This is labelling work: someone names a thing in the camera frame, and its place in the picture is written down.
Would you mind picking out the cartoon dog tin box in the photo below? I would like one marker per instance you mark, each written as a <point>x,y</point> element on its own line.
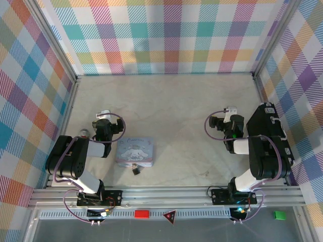
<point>135,151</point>

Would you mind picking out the small black binder clip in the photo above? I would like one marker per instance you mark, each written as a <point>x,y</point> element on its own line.
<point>136,171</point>

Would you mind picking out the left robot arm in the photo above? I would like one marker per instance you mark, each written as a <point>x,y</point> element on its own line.
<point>63,161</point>

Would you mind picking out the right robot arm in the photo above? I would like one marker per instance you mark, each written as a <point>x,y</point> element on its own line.
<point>265,161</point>

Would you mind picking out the red and grey button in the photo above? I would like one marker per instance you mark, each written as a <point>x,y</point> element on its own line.
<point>84,132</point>

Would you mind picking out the black hard case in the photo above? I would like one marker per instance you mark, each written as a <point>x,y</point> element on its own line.
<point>265,118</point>

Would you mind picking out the black connector board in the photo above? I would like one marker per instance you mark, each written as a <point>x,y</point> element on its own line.
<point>94,213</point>
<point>238,214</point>

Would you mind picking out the red rectangular block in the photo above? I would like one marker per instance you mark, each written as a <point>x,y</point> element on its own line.
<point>141,214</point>

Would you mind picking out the green block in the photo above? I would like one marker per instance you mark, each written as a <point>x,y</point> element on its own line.
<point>279,215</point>

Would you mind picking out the red black triangle sticker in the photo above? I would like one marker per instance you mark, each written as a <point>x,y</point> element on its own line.
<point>169,216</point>

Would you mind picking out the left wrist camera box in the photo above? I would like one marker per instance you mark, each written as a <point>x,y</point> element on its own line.
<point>103,114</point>

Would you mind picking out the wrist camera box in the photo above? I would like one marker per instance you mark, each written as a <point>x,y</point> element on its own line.
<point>103,114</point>
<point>230,111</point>

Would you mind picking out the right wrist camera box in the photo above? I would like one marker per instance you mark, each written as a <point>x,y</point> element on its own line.
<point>230,111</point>

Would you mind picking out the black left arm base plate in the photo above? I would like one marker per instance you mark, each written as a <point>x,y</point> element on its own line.
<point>113,197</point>

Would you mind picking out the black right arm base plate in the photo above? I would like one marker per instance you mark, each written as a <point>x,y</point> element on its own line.
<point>220,196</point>

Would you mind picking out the aluminium frame rail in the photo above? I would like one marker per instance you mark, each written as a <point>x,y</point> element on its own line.
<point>164,196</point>

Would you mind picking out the aluminium corner post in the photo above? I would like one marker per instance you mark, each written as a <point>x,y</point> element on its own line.
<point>54,41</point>
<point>274,37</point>

